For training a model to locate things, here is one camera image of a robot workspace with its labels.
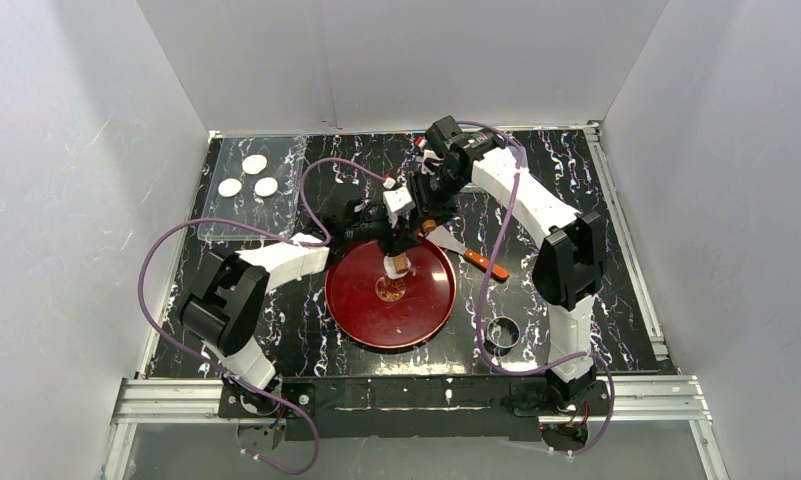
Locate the white dough piece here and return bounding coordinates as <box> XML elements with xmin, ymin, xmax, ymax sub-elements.
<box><xmin>383</xmin><ymin>253</ymin><xmax>415</xmax><ymax>281</ymax></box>

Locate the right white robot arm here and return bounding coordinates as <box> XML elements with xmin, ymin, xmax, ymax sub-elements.
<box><xmin>410</xmin><ymin>116</ymin><xmax>606</xmax><ymax>390</ymax></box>

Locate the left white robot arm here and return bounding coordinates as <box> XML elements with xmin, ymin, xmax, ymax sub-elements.
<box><xmin>178</xmin><ymin>194</ymin><xmax>420</xmax><ymax>390</ymax></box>

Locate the white dough disc right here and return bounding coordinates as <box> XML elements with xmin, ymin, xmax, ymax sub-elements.
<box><xmin>254</xmin><ymin>177</ymin><xmax>278</xmax><ymax>198</ymax></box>

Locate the white dough disc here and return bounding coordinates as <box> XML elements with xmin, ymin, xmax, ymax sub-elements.
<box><xmin>217</xmin><ymin>178</ymin><xmax>243</xmax><ymax>198</ymax></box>
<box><xmin>241</xmin><ymin>154</ymin><xmax>267</xmax><ymax>175</ymax></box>
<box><xmin>254</xmin><ymin>177</ymin><xmax>278</xmax><ymax>198</ymax></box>

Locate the white dough disc top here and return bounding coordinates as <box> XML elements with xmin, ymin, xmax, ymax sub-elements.
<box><xmin>241</xmin><ymin>154</ymin><xmax>267</xmax><ymax>175</ymax></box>

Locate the white dough disc left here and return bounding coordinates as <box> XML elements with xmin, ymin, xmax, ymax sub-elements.
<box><xmin>217</xmin><ymin>178</ymin><xmax>243</xmax><ymax>198</ymax></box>

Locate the round red tray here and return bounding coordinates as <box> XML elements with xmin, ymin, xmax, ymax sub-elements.
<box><xmin>325</xmin><ymin>240</ymin><xmax>456</xmax><ymax>350</ymax></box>

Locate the clear plastic tray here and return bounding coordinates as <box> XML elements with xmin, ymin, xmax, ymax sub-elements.
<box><xmin>202</xmin><ymin>135</ymin><xmax>306</xmax><ymax>237</ymax></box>

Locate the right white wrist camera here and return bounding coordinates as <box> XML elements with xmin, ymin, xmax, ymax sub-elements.
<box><xmin>413</xmin><ymin>136</ymin><xmax>442</xmax><ymax>175</ymax></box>

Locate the scraper knife orange handle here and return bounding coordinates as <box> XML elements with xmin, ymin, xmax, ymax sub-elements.
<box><xmin>425</xmin><ymin>226</ymin><xmax>509</xmax><ymax>282</ymax></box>

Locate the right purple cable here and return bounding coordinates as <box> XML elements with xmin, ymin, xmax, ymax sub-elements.
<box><xmin>456</xmin><ymin>120</ymin><xmax>617</xmax><ymax>458</ymax></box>

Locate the purple cable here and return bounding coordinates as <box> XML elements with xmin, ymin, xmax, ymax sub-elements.
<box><xmin>456</xmin><ymin>120</ymin><xmax>617</xmax><ymax>458</ymax></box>
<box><xmin>136</xmin><ymin>156</ymin><xmax>396</xmax><ymax>477</ymax></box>

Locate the metal ring cutter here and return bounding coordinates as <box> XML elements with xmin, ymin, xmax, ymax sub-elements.
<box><xmin>485</xmin><ymin>316</ymin><xmax>520</xmax><ymax>355</ymax></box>

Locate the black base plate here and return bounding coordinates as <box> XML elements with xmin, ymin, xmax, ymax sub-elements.
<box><xmin>217</xmin><ymin>374</ymin><xmax>607</xmax><ymax>444</ymax></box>

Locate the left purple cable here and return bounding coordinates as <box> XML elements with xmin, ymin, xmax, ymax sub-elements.
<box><xmin>136</xmin><ymin>156</ymin><xmax>396</xmax><ymax>477</ymax></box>

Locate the aluminium frame rail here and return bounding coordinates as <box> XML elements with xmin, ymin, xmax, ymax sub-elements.
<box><xmin>97</xmin><ymin>375</ymin><xmax>727</xmax><ymax>479</ymax></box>

